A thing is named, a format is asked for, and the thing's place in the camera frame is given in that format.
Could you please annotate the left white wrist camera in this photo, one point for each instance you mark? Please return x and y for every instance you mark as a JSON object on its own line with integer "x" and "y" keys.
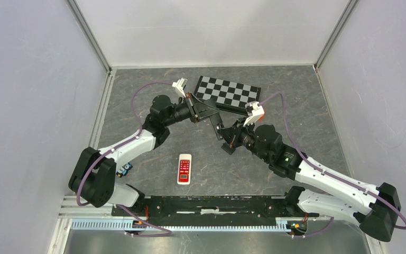
{"x": 179, "y": 87}

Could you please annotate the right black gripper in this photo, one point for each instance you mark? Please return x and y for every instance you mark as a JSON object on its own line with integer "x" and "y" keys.
{"x": 238, "y": 128}

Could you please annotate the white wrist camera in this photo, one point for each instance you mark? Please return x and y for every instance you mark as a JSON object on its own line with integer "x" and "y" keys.
{"x": 255, "y": 112}
{"x": 179, "y": 87}

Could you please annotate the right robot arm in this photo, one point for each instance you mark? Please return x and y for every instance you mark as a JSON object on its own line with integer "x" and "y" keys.
{"x": 375, "y": 209}

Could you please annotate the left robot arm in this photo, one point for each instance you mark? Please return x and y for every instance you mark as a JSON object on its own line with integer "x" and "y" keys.
{"x": 93, "y": 177}

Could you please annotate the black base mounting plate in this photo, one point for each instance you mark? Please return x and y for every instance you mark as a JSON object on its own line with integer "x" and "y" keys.
{"x": 253, "y": 210}

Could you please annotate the blue battery pack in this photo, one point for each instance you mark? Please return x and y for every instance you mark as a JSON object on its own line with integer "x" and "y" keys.
{"x": 124, "y": 170}

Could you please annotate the black battery cover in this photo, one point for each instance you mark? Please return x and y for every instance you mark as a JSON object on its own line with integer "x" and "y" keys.
{"x": 227, "y": 148}

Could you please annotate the white red remote control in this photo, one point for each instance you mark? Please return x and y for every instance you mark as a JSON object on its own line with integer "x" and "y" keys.
{"x": 184, "y": 169}

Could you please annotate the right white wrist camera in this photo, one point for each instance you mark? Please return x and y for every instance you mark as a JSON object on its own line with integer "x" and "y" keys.
{"x": 255, "y": 112}

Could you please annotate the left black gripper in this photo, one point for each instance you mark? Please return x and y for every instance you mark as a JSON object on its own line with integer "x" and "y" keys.
{"x": 202, "y": 108}

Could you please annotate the black grey checkerboard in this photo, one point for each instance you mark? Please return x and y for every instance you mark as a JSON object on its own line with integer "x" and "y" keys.
{"x": 229, "y": 96}

